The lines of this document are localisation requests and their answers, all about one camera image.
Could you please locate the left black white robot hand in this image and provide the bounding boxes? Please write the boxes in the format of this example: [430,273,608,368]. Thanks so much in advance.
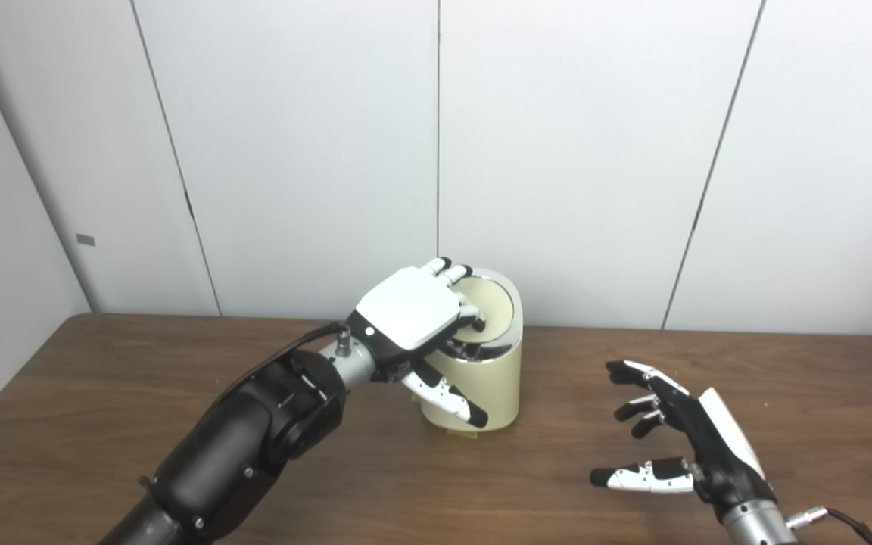
[345,257,490,430]

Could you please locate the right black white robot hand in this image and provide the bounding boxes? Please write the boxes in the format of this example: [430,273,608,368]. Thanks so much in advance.
[590,360,777,523]

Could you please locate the cream round bin lid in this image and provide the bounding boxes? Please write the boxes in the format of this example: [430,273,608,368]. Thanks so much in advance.
[451,277,515,334]

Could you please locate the cream-colored round bin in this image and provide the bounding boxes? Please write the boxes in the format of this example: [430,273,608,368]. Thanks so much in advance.
[417,266,524,436]

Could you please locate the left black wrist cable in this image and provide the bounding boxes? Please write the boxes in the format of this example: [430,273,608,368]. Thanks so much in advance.
[224,322,353,394]

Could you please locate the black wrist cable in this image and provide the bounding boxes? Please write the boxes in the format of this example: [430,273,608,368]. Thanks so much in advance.
[784,507,872,545]
[224,322,353,394]

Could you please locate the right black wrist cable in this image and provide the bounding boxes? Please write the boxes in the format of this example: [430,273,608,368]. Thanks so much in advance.
[784,507,872,545]

